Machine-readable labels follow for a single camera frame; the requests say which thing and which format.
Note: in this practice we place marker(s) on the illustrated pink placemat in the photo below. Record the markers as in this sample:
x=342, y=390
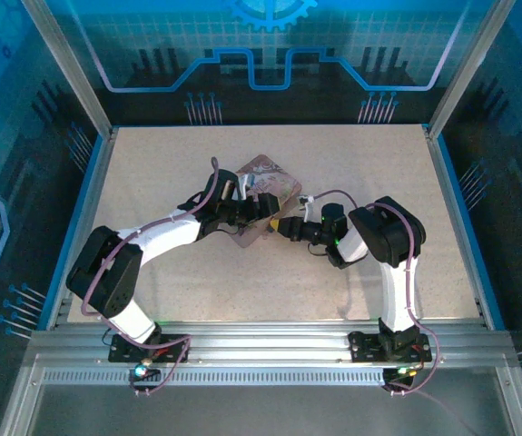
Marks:
x=272, y=177

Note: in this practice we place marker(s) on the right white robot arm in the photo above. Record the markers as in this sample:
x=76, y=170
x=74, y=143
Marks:
x=396, y=290

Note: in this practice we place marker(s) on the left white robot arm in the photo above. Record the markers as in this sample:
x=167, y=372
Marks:
x=170, y=231

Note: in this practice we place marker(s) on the right base connector board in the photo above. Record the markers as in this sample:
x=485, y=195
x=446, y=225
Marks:
x=401, y=373

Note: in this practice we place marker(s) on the base connector board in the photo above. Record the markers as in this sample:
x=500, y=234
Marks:
x=141, y=371
x=401, y=373

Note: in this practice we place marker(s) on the left base connector board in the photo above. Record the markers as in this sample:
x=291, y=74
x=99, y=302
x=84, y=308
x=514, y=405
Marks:
x=141, y=371

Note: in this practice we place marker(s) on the aluminium mounting rail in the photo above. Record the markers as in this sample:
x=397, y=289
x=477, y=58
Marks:
x=265, y=340

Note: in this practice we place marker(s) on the aluminium table side rail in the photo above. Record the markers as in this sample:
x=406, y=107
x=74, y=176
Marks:
x=450, y=191
x=91, y=191

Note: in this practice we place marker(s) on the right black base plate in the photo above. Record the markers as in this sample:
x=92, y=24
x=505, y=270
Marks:
x=362, y=347

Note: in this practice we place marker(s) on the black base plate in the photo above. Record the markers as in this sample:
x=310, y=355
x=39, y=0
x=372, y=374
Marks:
x=172, y=341
x=362, y=347

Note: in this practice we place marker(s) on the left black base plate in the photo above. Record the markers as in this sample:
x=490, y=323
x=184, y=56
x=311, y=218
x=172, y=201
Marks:
x=172, y=341

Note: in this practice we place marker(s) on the aluminium frame post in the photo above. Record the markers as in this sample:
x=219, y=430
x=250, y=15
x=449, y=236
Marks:
x=465, y=68
x=70, y=72

